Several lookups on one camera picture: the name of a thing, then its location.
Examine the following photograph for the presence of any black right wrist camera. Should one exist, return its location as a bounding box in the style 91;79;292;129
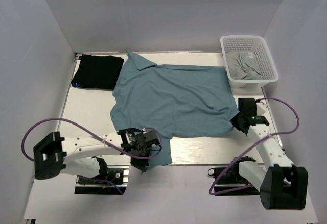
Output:
238;98;269;127

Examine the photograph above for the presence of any teal blue t shirt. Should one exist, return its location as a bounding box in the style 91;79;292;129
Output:
110;51;238;168

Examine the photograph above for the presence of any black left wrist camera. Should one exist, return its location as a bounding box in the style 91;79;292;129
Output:
117;128;161;157

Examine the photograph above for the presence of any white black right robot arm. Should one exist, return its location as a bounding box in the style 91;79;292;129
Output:
231;113;309;210

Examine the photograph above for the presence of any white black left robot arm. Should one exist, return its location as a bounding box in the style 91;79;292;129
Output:
33;129;160;180

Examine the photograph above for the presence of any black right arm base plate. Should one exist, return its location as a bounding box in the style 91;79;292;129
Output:
213;169;259;196

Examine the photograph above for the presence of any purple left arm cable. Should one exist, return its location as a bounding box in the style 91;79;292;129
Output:
21;117;162;194

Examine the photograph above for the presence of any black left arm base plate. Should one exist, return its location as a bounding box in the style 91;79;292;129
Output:
74;166;129;195

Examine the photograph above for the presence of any white plastic basket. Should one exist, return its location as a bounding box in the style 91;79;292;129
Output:
220;35;278;88

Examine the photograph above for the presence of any grey t shirt in basket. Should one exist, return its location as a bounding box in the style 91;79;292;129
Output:
226;52;261;80

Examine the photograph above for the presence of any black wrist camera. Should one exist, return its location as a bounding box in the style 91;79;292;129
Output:
238;98;269;127
117;128;161;157

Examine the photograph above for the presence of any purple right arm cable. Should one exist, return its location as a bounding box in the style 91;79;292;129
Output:
208;97;300;197

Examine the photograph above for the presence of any folded black t shirt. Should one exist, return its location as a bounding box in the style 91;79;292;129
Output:
71;54;124;90

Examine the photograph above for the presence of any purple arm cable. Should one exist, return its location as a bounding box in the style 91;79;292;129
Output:
21;117;162;194
208;97;300;197

